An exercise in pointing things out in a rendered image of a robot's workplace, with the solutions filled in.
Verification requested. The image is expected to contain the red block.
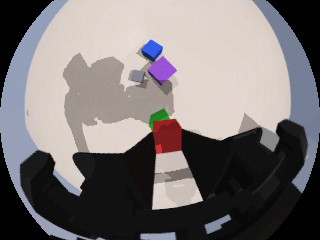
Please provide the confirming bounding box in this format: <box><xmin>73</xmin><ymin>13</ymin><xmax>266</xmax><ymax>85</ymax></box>
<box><xmin>152</xmin><ymin>119</ymin><xmax>183</xmax><ymax>155</ymax></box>

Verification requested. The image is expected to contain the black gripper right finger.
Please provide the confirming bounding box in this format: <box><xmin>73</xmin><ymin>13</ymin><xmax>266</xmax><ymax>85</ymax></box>
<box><xmin>181</xmin><ymin>127</ymin><xmax>263</xmax><ymax>201</ymax></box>

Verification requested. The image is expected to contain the blue block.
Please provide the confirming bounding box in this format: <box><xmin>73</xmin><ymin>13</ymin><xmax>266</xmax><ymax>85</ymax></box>
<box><xmin>141</xmin><ymin>39</ymin><xmax>163</xmax><ymax>63</ymax></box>

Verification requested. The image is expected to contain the purple block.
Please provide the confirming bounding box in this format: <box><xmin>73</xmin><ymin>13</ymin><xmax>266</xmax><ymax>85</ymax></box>
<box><xmin>148</xmin><ymin>56</ymin><xmax>177</xmax><ymax>85</ymax></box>

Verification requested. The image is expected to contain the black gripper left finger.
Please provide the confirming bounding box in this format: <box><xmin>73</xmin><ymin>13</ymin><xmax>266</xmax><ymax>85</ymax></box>
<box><xmin>72</xmin><ymin>132</ymin><xmax>156</xmax><ymax>211</ymax></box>

